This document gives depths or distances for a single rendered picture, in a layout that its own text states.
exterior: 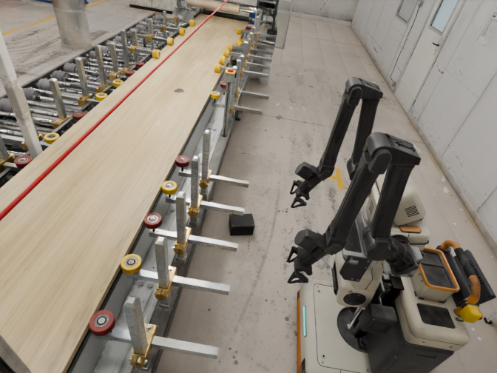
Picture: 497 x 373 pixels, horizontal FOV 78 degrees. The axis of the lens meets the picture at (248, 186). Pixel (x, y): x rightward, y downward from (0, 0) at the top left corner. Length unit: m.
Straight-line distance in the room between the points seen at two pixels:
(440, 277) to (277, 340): 1.08
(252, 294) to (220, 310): 0.26
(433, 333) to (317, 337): 0.65
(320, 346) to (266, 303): 0.55
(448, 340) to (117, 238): 1.48
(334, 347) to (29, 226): 1.65
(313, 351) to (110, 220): 1.27
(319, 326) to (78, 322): 1.31
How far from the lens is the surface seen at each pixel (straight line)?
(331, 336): 2.03
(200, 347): 1.27
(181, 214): 1.37
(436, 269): 1.73
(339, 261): 1.65
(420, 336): 1.63
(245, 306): 2.30
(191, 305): 2.29
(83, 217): 1.61
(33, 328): 1.33
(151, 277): 1.41
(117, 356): 1.52
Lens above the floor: 2.00
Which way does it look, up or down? 39 degrees down
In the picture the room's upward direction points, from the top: 10 degrees clockwise
